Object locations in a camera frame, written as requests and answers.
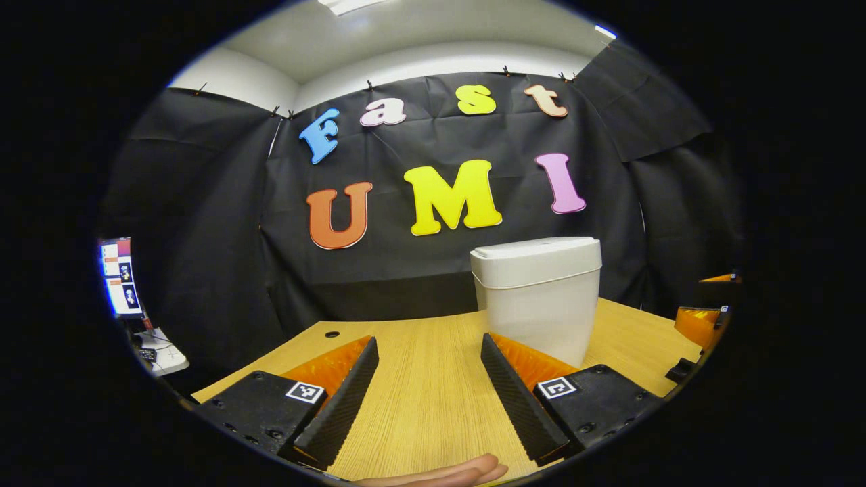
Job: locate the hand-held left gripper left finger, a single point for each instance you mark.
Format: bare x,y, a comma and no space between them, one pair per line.
342,406

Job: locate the white side table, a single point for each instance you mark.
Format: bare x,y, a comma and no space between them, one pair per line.
169,355

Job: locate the computer monitor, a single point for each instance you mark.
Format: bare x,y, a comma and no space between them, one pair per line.
122,277

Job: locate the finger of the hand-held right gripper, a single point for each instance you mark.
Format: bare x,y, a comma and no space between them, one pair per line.
700,328
720,278

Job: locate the white desktop garbage bin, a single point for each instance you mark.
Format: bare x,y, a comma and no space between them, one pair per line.
541,304

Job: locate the black keyboard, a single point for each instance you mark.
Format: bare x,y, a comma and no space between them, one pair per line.
147,355

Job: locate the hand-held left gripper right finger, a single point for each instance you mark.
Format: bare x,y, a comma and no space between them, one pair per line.
514,399

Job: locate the wooden desktop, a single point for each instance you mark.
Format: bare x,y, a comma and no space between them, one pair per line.
426,365

